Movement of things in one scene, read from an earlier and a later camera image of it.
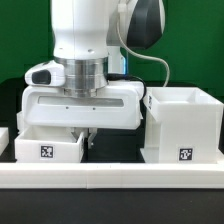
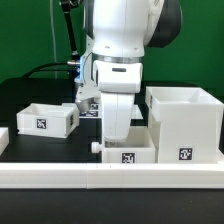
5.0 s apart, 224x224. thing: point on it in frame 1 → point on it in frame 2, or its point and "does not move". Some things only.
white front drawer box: x=48 y=145 → x=140 y=148
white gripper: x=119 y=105 → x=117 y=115
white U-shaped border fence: x=107 y=175 does not move
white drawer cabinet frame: x=183 y=125 does not move
